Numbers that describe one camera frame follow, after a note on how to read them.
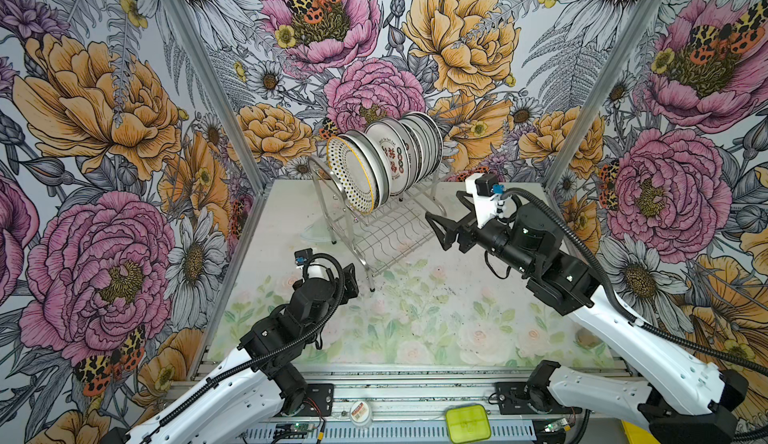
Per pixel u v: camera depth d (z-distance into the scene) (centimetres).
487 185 49
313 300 52
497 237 52
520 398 75
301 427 71
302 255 62
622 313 42
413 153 77
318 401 74
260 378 49
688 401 38
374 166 67
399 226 102
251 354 51
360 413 64
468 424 70
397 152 76
